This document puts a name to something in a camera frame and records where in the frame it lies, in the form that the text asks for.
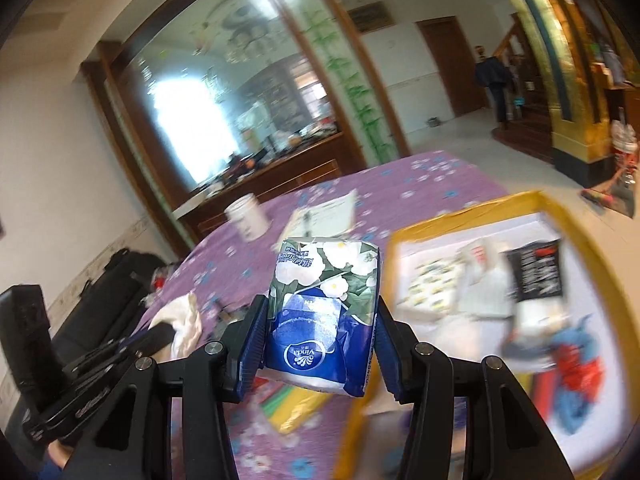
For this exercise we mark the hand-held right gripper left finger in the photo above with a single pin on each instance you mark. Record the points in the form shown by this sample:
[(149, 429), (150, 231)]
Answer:
[(250, 350)]

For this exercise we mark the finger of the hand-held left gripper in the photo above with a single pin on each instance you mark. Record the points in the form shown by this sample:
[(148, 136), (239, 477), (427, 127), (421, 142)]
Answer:
[(125, 347)]

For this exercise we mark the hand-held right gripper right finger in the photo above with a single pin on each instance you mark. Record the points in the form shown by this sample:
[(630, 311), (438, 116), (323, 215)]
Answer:
[(390, 360)]

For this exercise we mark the white cloth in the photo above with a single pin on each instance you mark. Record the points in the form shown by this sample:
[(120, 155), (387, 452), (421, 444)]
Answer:
[(182, 320)]

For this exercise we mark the blue floral tissue packet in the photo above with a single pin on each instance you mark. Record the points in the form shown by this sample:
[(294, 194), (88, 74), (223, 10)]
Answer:
[(325, 320)]

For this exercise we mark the gold-edged white cardboard tray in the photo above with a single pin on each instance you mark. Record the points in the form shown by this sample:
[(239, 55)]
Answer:
[(590, 270)]

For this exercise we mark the black bag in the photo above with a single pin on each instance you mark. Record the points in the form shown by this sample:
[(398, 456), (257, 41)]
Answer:
[(100, 295)]

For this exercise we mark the yellow packet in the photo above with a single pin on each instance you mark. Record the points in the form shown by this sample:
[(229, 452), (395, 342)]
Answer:
[(295, 407)]

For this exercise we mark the patterned white tissue packet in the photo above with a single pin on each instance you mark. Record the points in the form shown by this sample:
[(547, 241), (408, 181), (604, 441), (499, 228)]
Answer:
[(432, 285)]

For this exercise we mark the white grey packet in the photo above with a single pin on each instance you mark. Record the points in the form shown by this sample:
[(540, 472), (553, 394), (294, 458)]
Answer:
[(482, 270)]

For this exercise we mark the white plastic jar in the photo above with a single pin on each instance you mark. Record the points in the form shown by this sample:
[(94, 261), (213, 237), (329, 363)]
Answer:
[(247, 217)]

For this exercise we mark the black pen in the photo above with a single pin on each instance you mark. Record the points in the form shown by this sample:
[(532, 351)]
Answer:
[(306, 220)]

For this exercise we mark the white notebook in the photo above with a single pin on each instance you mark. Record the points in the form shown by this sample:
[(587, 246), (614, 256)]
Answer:
[(325, 215)]

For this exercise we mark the black snack packet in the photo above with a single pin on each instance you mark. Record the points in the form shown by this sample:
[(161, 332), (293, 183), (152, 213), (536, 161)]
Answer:
[(537, 285)]

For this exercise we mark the purple floral tablecloth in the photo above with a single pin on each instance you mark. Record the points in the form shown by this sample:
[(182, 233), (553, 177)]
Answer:
[(425, 185)]

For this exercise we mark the wooden sideboard with clutter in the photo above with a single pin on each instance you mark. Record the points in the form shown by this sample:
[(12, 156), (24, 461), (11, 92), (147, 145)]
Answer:
[(280, 170)]

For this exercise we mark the red and blue toy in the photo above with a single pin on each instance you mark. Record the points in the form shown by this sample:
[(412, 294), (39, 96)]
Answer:
[(575, 370)]

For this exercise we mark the metal bowl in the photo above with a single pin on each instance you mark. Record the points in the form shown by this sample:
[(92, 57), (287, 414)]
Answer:
[(432, 121)]

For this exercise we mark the glass partition with bamboo print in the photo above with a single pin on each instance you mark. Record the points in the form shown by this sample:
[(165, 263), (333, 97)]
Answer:
[(240, 90)]

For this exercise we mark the broom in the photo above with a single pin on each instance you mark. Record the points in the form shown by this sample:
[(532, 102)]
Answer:
[(607, 195)]

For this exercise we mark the wooden staircase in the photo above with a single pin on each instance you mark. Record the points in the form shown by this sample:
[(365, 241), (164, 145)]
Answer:
[(525, 120)]

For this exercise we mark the brown wooden door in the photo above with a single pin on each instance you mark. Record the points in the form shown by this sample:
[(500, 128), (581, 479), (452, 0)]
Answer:
[(450, 67)]

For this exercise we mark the white bucket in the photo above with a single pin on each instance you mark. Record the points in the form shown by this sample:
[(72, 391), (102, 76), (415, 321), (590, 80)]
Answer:
[(625, 137)]

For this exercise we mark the gold pillar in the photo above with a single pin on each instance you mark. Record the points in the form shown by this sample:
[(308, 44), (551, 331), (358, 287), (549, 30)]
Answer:
[(560, 70)]

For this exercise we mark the framed wall picture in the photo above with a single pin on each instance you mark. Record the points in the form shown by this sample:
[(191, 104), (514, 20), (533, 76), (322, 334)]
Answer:
[(370, 16)]

